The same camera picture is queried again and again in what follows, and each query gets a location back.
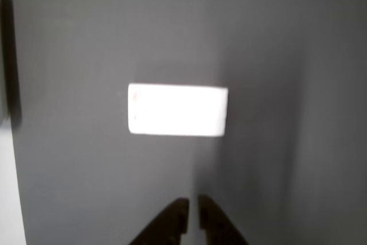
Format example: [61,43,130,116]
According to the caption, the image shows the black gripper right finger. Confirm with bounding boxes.
[197,194,248,245]

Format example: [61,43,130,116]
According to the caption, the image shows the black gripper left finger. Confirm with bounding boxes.
[127,197,190,245]

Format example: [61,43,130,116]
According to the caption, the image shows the white rectangular block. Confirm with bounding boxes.
[127,83,229,138]

